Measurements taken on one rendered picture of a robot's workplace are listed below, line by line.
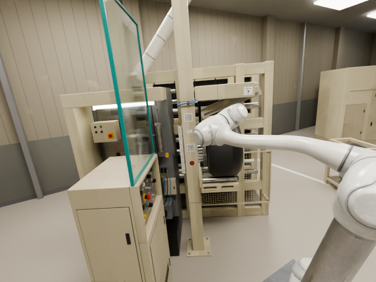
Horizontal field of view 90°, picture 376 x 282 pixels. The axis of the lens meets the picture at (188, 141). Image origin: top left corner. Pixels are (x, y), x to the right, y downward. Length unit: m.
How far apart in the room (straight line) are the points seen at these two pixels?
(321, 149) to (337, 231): 0.26
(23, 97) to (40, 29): 1.18
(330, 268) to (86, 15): 4.57
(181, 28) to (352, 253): 1.68
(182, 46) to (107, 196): 1.29
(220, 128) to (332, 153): 0.39
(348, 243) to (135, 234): 0.98
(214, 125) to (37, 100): 3.85
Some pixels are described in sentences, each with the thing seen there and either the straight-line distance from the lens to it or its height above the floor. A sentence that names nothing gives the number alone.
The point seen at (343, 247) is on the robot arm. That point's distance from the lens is 0.72.
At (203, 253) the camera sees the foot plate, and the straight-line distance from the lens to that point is 2.41.
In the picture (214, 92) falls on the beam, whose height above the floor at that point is 1.71.
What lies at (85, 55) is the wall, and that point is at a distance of 4.37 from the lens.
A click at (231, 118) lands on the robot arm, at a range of 0.89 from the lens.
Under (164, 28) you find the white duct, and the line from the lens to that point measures 2.10.
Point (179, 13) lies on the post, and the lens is 1.84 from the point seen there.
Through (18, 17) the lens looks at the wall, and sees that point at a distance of 4.56.
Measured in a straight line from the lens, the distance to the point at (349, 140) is 4.06.
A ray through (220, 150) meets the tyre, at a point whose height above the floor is 1.24.
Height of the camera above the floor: 1.74
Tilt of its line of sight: 15 degrees down
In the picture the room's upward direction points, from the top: 5 degrees counter-clockwise
